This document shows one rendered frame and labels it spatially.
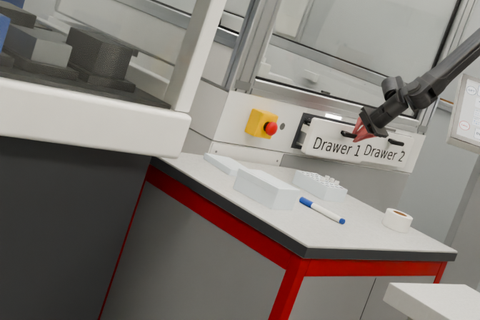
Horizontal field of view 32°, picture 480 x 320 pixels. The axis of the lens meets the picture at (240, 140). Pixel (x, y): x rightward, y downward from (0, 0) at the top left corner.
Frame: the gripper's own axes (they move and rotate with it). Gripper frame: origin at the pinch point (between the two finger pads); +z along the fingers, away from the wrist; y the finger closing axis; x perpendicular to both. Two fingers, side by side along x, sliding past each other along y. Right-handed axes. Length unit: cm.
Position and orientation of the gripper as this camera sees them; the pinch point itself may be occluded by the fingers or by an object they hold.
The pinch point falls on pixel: (354, 138)
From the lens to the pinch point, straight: 257.7
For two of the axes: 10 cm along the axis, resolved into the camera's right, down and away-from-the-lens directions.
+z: -6.4, 5.6, 5.2
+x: -6.8, -1.1, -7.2
